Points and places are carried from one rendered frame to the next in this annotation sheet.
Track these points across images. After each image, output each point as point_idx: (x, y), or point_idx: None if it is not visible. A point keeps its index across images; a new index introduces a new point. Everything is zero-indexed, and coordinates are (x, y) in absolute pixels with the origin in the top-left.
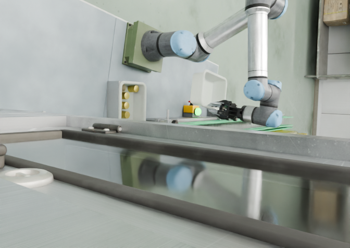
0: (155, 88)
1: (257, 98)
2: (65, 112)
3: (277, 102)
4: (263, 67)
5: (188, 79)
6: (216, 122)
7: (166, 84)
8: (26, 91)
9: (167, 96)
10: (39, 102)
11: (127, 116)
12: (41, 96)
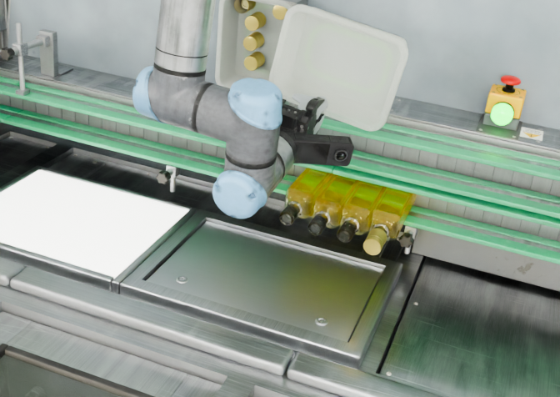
0: (384, 18)
1: (144, 115)
2: (150, 28)
3: (237, 152)
4: (161, 42)
5: (537, 12)
6: (495, 164)
7: (429, 12)
8: None
9: (429, 47)
10: (107, 5)
11: (251, 67)
12: None
